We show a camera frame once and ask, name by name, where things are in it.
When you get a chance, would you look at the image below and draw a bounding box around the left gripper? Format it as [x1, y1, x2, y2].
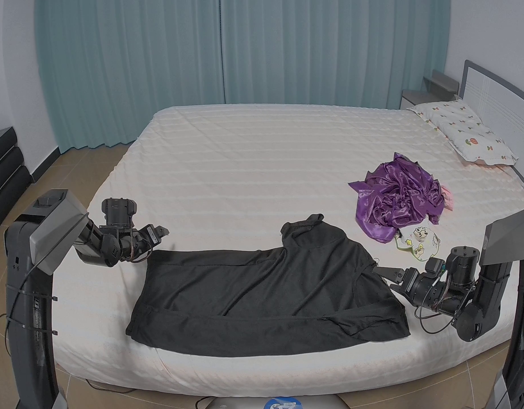
[132, 224, 170, 257]

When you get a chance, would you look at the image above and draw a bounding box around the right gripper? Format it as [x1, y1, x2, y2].
[373, 265, 438, 311]

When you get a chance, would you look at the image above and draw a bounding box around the black T-shirt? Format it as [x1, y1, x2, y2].
[126, 213, 412, 358]

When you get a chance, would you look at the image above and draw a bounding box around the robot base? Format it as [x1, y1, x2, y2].
[206, 395, 343, 409]

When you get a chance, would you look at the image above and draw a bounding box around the white printed garment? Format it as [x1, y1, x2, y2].
[394, 224, 442, 263]

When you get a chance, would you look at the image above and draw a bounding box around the purple satin garment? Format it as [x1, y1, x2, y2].
[348, 152, 446, 244]

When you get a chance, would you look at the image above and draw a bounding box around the bed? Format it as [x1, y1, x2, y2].
[49, 59, 524, 397]

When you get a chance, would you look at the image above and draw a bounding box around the white printed pillow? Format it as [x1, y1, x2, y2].
[407, 99, 519, 166]

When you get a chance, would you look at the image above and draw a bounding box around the black chest of drawers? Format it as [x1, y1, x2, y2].
[0, 127, 32, 239]

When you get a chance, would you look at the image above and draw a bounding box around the blue-green curtain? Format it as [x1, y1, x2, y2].
[219, 0, 452, 110]
[34, 0, 226, 154]

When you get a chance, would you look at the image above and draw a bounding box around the grey bedside table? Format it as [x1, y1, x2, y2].
[400, 68, 459, 110]

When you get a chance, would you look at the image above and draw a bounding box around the black cable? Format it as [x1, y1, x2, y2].
[416, 307, 455, 335]
[85, 377, 132, 396]

